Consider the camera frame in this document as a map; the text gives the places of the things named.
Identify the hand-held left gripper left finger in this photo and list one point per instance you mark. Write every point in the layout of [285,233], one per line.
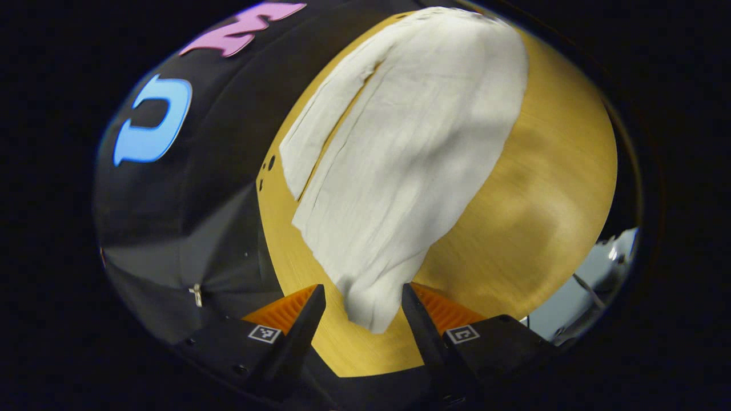
[300,331]

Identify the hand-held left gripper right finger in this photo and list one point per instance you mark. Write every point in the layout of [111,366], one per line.
[420,328]

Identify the white jeans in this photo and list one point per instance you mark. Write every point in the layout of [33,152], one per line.
[411,160]

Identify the silver cloth clip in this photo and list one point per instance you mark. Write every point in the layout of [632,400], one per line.
[196,295]

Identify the black backdrop cloth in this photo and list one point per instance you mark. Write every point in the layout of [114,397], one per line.
[205,188]

